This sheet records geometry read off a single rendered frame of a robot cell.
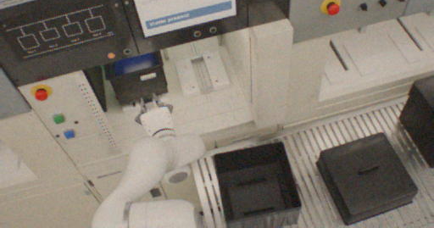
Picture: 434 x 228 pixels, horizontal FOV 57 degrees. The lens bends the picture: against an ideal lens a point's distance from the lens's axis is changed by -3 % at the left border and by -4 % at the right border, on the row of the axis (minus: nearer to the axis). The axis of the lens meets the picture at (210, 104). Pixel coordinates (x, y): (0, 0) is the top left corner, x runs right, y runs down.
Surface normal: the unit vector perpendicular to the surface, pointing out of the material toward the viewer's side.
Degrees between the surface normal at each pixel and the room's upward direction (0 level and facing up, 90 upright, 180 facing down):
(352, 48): 0
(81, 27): 90
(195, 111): 0
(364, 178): 0
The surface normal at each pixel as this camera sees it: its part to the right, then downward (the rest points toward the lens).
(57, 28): 0.25, 0.77
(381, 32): -0.09, -0.59
